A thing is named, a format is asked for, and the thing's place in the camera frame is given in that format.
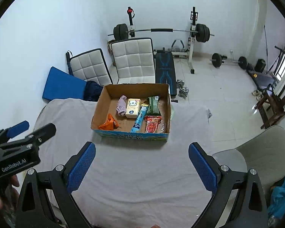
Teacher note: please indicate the yellow tissue pack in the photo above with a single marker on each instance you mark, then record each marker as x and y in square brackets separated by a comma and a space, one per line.
[133, 108]

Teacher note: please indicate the orange snack packet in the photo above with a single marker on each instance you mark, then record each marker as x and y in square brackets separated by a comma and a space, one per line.
[110, 125]

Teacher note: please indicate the blue foam mat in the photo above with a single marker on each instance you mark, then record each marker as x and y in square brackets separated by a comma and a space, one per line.
[60, 85]

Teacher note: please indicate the white weight bench rack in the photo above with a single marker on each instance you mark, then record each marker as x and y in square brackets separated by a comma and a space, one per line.
[191, 39]

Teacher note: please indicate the chrome dumbbell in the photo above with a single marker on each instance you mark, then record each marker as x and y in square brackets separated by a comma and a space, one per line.
[183, 90]

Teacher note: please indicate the grey plastic chair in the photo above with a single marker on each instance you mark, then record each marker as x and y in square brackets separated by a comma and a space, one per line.
[265, 153]

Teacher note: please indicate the pink folded cloth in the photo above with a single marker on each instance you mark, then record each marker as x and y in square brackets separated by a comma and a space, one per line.
[121, 108]

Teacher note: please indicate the dark blue cloth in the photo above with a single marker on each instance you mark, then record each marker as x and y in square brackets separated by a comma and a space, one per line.
[92, 91]

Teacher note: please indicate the long barbell on rack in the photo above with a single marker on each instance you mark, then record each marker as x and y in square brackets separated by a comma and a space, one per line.
[201, 33]

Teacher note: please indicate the black blue bench pad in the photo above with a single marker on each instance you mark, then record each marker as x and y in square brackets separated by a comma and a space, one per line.
[165, 71]

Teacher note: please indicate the dark wooden chair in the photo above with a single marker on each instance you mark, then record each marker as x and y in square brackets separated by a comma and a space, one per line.
[271, 107]

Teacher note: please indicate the black treadmill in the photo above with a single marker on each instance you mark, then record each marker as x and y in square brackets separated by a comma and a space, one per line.
[261, 80]

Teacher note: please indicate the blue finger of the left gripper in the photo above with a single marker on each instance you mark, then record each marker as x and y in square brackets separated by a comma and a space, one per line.
[36, 138]
[11, 132]

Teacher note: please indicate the grey table cloth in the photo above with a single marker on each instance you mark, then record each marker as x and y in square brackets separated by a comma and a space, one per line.
[131, 182]

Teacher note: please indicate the right white quilted chair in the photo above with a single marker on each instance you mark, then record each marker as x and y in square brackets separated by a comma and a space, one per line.
[134, 60]

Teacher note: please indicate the white quilted chair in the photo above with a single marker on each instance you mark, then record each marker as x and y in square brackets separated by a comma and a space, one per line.
[89, 66]
[134, 60]

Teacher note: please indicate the person's left hand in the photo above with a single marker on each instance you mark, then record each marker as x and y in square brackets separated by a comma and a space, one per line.
[13, 193]

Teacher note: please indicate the blue plastic bag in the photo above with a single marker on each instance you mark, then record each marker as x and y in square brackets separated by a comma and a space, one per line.
[276, 209]

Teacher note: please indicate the short barbell on floor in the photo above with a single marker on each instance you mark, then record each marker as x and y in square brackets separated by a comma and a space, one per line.
[217, 60]

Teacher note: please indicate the brown cardboard box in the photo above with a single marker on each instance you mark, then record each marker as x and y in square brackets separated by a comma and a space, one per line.
[107, 103]

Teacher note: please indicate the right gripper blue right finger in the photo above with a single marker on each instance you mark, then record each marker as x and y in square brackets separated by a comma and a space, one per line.
[205, 166]

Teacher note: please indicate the red snack bag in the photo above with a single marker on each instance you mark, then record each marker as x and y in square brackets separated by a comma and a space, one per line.
[152, 123]

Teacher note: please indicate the left white quilted chair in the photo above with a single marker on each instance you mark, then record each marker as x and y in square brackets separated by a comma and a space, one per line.
[89, 66]

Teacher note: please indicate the long blue white snack packet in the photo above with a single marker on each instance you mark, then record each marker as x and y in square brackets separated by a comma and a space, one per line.
[139, 120]

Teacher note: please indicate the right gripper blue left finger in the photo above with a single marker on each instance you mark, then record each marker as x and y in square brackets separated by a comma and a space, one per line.
[78, 165]

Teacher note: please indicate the green snack bag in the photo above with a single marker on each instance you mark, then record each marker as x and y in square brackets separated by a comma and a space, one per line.
[153, 106]

